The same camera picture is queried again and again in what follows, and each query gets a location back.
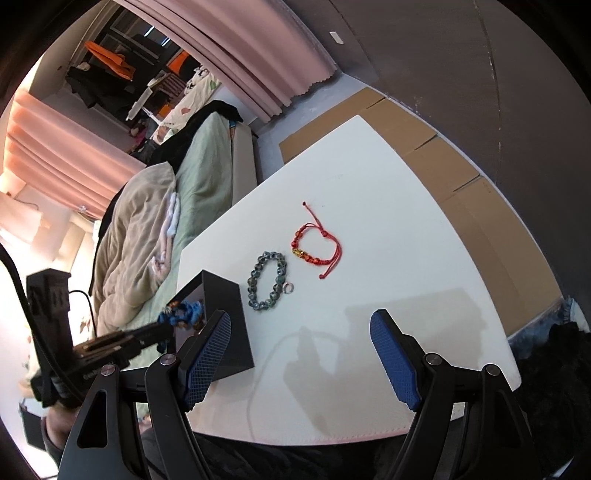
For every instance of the orange and black cushion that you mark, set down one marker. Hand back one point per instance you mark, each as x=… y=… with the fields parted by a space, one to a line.
x=182 y=62

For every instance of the black hanging garment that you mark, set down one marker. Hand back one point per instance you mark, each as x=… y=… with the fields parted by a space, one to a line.
x=92 y=85

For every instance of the dark cloth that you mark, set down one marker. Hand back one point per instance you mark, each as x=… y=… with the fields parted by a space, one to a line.
x=300 y=461

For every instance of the white side table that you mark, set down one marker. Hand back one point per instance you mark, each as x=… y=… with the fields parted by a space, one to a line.
x=392 y=230

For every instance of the light blue cloth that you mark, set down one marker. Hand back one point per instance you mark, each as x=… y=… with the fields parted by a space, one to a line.
x=565 y=314

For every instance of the pink cloth pile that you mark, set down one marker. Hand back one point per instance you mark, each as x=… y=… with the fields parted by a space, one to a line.
x=138 y=131

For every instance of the small white cloth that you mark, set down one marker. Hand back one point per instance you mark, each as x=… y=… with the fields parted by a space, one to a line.
x=171 y=212

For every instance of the person's left hand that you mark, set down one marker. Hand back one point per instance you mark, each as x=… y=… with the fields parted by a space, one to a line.
x=53 y=429

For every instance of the black fuzzy cloth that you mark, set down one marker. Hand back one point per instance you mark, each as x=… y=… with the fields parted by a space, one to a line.
x=554 y=383

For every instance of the orange hanging garment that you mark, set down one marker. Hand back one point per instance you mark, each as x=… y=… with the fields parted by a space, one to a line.
x=111 y=57

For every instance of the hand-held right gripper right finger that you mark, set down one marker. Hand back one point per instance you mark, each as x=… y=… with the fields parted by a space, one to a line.
x=397 y=364

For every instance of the white folding table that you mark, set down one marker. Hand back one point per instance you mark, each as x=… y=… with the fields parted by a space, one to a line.
x=143 y=99

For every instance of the bed with green sheet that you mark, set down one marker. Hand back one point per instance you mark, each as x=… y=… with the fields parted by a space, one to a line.
x=203 y=175

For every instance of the beige blanket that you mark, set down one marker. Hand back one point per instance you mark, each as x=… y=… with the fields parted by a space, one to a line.
x=134 y=230

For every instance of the white printed duvet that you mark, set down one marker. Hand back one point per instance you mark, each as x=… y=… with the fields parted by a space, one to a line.
x=189 y=101

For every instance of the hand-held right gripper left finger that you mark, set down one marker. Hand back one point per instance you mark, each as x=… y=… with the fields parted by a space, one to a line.
x=205 y=360

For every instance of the flattened cardboard sheet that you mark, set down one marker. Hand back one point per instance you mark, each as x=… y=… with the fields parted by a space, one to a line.
x=461 y=161

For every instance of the beige headboard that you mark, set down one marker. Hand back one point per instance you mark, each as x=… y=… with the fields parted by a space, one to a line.
x=23 y=217

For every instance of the black gift box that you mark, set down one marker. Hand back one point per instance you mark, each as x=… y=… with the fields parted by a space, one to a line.
x=231 y=332

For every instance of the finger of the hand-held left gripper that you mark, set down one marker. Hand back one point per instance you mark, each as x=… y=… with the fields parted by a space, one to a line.
x=150 y=330
x=154 y=347

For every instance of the white wall outlet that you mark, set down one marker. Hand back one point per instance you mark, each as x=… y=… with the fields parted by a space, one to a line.
x=337 y=38

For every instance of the wooden stool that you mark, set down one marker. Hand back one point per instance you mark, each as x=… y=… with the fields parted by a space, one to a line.
x=171 y=85

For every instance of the pink curtain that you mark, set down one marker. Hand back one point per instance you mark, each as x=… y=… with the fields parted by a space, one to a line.
x=55 y=152
x=254 y=46

